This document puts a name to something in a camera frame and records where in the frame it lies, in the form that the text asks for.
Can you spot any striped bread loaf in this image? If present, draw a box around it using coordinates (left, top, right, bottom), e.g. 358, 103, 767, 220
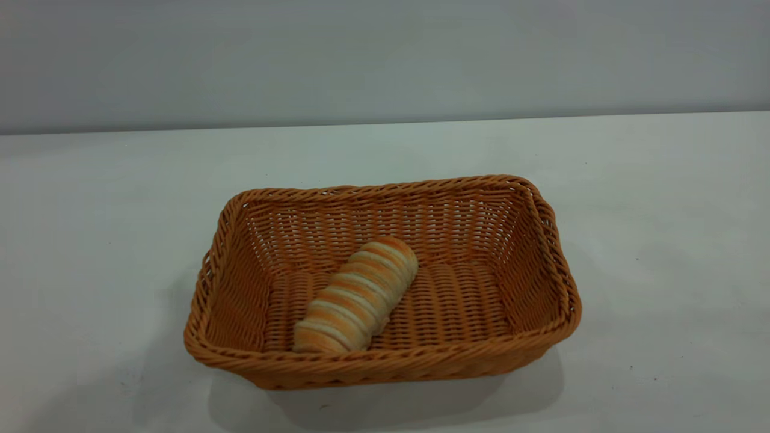
292, 235, 420, 354

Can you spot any orange woven wicker basket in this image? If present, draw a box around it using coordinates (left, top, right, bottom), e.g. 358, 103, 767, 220
183, 174, 583, 392

